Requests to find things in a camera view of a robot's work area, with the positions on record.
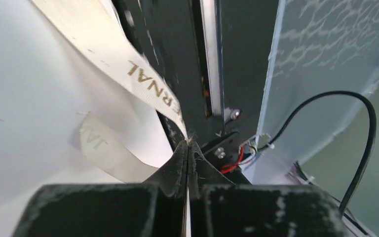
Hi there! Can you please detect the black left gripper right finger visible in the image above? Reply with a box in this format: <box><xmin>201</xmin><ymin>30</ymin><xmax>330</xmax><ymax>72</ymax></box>
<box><xmin>188</xmin><ymin>141</ymin><xmax>346</xmax><ymax>237</ymax></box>

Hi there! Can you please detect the black mounting rail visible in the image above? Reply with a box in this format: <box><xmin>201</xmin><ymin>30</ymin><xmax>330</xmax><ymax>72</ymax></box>
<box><xmin>113</xmin><ymin>0</ymin><xmax>279</xmax><ymax>183</ymax></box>

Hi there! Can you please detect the cream ribbon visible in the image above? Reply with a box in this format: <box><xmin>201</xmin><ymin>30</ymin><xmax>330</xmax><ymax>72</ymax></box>
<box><xmin>33</xmin><ymin>0</ymin><xmax>187</xmax><ymax>183</ymax></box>

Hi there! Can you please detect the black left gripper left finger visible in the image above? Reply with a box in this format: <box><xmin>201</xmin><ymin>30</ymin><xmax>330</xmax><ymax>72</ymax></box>
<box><xmin>13</xmin><ymin>141</ymin><xmax>189</xmax><ymax>237</ymax></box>

